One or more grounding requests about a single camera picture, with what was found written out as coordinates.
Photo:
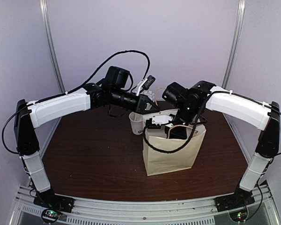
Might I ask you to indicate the black plastic cup lid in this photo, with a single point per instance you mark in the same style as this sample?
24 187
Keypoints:
178 133

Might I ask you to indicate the aluminium front rail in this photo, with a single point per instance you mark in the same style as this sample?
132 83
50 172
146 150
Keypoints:
200 211

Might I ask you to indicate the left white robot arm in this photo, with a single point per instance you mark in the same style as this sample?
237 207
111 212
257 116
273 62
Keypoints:
33 114

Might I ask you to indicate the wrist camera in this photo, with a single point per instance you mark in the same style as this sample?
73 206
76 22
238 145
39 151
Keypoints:
144 84
156 122

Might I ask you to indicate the white wrapped straws bundle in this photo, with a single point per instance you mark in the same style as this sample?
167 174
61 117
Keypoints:
150 94

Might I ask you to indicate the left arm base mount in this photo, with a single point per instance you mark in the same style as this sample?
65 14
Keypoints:
55 206

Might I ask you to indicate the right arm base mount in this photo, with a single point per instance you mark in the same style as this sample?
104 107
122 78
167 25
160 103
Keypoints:
236 207

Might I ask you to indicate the aluminium frame post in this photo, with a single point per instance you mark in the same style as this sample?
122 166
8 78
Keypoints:
235 41
52 52

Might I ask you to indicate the left aluminium frame post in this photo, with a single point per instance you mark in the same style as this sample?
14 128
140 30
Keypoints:
52 52

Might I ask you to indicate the right aluminium frame post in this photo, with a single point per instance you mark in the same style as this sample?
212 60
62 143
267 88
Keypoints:
235 41

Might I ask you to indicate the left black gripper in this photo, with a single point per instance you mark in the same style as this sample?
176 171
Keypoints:
143 100

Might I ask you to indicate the white straw holder cup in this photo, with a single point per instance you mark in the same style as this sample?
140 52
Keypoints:
136 121

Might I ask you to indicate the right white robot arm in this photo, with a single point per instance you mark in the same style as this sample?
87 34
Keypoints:
265 117

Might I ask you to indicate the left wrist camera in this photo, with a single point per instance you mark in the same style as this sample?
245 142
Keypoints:
144 84

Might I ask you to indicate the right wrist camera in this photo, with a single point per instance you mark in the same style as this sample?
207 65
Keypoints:
156 122

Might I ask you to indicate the brown paper bag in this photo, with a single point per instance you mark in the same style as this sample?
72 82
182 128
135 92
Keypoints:
164 155

